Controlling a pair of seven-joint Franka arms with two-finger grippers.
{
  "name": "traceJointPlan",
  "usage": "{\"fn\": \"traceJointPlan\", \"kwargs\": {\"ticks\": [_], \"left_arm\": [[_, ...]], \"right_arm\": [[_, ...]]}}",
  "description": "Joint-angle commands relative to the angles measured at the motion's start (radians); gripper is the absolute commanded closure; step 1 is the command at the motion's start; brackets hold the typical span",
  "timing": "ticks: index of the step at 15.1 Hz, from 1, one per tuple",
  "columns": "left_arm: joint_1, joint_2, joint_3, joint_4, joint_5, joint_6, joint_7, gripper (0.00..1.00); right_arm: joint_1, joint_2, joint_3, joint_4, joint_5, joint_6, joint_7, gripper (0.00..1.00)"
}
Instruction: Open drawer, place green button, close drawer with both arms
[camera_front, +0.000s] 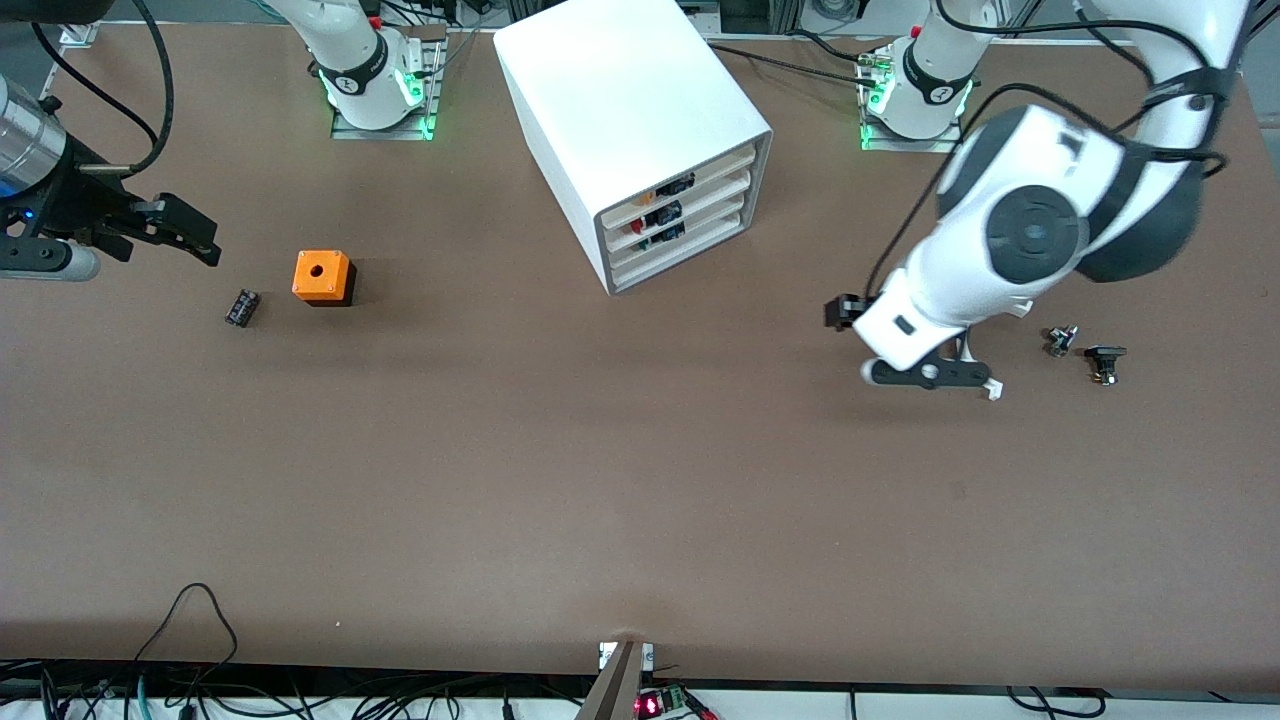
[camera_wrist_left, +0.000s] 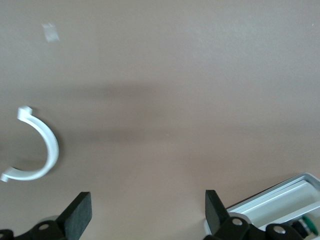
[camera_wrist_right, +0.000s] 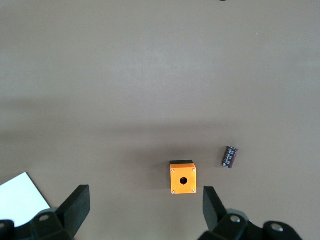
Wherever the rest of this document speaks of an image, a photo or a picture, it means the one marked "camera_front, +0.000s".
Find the orange button enclosure box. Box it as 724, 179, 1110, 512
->
291, 249, 358, 309

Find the white drawer with red button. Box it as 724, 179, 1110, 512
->
606, 168, 753, 249

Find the black looped cable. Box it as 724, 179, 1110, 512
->
130, 582, 242, 693

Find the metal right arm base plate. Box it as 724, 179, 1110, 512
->
329, 25, 447, 142

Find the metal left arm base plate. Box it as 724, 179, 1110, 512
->
857, 50, 967, 155

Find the white drawer with yellow button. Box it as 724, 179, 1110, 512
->
603, 143, 758, 229

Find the black table cable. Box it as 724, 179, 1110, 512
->
705, 30, 891, 86

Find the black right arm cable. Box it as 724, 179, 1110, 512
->
30, 0, 177, 177

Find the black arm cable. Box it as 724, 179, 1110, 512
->
865, 0, 1237, 301
30, 0, 177, 177

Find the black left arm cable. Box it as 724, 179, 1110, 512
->
865, 0, 1237, 301

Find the brown camera mount post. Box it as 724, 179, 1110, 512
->
575, 640, 657, 720

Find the circuit board with red light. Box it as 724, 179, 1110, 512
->
634, 684, 717, 720

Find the black flat-headed switch part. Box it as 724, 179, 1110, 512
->
1084, 344, 1130, 388

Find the white curved plastic arc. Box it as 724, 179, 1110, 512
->
955, 299, 1035, 403

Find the white drawer cabinet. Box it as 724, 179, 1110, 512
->
493, 0, 774, 297

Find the white lowest drawer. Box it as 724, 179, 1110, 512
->
610, 208, 749, 286

